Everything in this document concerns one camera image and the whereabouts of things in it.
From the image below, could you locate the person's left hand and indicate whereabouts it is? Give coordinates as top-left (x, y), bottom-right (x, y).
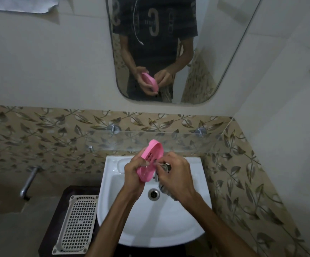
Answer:
top-left (123, 153), bottom-right (158, 198)

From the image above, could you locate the person's right hand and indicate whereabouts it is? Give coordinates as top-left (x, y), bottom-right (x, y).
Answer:
top-left (156, 151), bottom-right (198, 204)

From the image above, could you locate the checkered cleaning cloth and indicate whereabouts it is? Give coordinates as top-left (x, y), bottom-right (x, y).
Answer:
top-left (155, 162), bottom-right (178, 202)

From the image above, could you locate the pink soap dish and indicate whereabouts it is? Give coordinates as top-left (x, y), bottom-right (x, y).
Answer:
top-left (136, 139), bottom-right (164, 183)

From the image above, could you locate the white wash basin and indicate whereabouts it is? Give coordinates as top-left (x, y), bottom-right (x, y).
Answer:
top-left (97, 155), bottom-right (212, 248)

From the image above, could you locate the person's right forearm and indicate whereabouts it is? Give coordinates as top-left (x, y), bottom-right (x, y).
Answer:
top-left (181, 194), bottom-right (260, 257)

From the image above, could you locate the person's left forearm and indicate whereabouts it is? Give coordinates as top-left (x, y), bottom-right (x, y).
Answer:
top-left (85, 188), bottom-right (145, 257)

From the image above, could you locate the metal sink drain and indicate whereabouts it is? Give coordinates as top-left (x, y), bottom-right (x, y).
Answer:
top-left (147, 188), bottom-right (161, 202)

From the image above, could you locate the clear glass shelf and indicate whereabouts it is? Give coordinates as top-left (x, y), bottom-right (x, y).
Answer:
top-left (87, 131), bottom-right (225, 156)

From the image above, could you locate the white plastic perforated basket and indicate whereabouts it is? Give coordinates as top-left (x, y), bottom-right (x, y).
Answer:
top-left (52, 195), bottom-right (99, 255)

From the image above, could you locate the dark stool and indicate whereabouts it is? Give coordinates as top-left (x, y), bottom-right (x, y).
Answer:
top-left (38, 186), bottom-right (102, 257)

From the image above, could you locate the torn white paper sheet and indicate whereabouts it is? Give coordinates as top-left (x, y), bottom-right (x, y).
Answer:
top-left (0, 0), bottom-right (59, 14)

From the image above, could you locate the chrome shelf mount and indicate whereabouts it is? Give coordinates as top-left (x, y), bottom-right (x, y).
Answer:
top-left (106, 124), bottom-right (121, 135)
top-left (194, 127), bottom-right (209, 138)

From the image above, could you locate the chrome wall tap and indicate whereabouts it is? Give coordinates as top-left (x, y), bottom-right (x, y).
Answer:
top-left (20, 165), bottom-right (43, 201)

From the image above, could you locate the rounded wall mirror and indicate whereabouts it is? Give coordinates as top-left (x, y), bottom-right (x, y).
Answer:
top-left (105, 0), bottom-right (264, 105)

